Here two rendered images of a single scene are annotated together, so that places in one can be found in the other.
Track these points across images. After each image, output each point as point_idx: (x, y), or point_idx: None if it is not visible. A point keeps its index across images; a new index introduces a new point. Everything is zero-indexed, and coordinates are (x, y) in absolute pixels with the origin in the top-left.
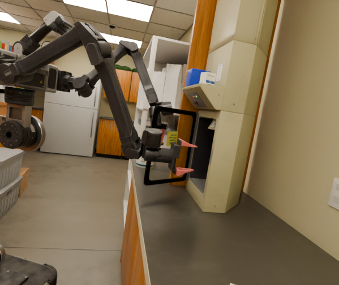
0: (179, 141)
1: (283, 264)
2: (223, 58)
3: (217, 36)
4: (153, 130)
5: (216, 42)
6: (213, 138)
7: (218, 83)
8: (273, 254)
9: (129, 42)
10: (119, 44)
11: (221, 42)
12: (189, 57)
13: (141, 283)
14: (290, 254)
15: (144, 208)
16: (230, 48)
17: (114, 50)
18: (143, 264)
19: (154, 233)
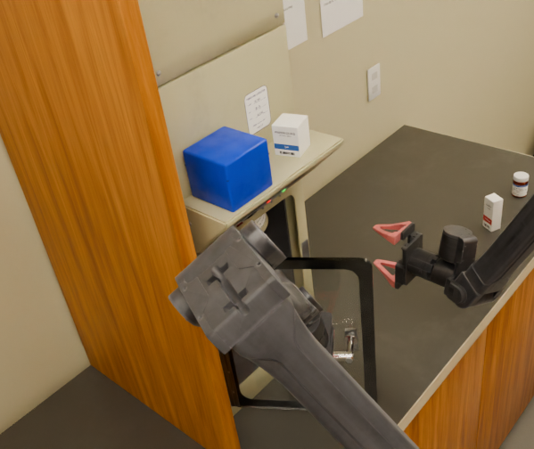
0: (409, 229)
1: (356, 236)
2: (263, 73)
3: (193, 26)
4: (460, 231)
5: (196, 44)
6: (299, 226)
7: (265, 133)
8: (344, 246)
9: (249, 245)
10: (287, 297)
11: (230, 39)
12: (168, 136)
13: (456, 388)
14: (324, 238)
15: (417, 381)
16: (282, 44)
17: (319, 346)
18: (497, 312)
19: (457, 323)
